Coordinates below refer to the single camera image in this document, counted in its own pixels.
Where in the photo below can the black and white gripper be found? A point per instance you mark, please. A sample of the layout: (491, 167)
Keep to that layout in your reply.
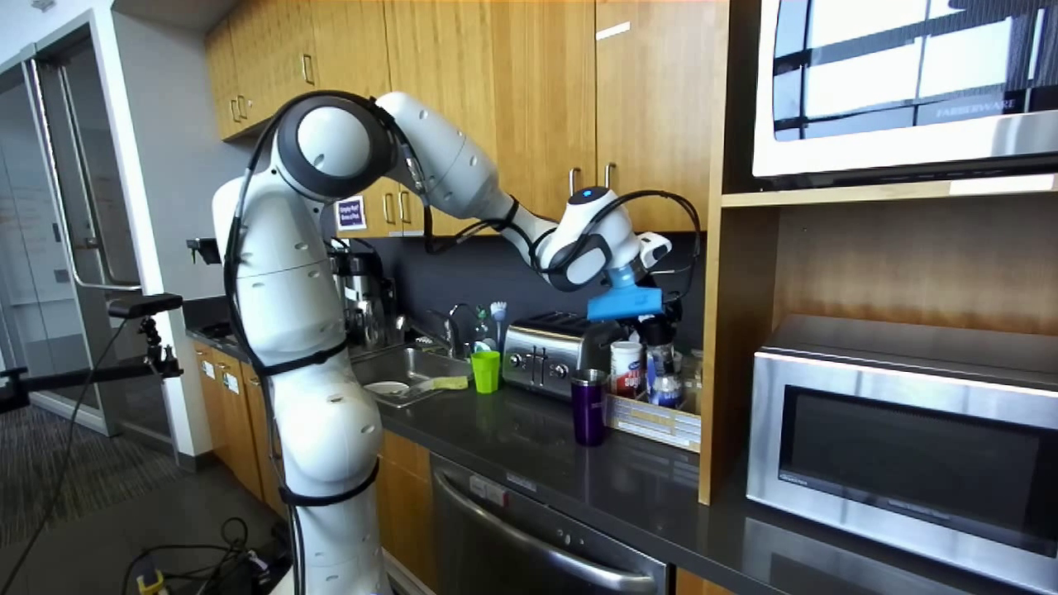
(636, 254)

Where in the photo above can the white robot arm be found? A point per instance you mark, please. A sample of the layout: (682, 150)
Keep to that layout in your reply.
(290, 310)

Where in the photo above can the blue white salt canister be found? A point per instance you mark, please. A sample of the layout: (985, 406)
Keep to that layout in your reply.
(662, 374)

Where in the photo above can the red white condiment container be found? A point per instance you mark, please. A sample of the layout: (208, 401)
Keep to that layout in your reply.
(625, 367)

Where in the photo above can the silver toaster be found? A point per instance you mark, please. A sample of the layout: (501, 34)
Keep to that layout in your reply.
(544, 355)

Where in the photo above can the purple tumbler cup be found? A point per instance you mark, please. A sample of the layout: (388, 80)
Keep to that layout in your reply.
(591, 406)

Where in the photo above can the upper wooden cabinets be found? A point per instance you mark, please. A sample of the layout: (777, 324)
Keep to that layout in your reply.
(560, 93)

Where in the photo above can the wooden condiment box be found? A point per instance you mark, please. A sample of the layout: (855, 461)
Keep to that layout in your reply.
(661, 424)

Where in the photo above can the dish soap spray bottle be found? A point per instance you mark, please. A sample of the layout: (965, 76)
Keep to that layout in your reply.
(485, 330)

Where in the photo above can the green plastic cup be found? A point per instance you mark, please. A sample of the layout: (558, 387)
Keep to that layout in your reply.
(486, 370)

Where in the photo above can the yellow sponge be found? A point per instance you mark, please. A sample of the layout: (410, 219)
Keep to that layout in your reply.
(448, 385)

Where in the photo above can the stainless steel sink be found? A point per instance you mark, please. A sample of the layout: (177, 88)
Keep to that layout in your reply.
(400, 379)

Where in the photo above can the stainless steel dishwasher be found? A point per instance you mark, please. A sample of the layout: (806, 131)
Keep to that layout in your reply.
(494, 539)

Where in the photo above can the stainless steel microwave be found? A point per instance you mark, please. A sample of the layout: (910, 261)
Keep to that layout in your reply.
(935, 442)

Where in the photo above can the lower wooden cabinet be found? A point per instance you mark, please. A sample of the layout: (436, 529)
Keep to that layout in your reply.
(237, 422)

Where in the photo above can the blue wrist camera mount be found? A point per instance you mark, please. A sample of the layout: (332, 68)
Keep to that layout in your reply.
(625, 297)

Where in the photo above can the black camera tripod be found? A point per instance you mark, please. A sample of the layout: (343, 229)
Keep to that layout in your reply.
(128, 309)

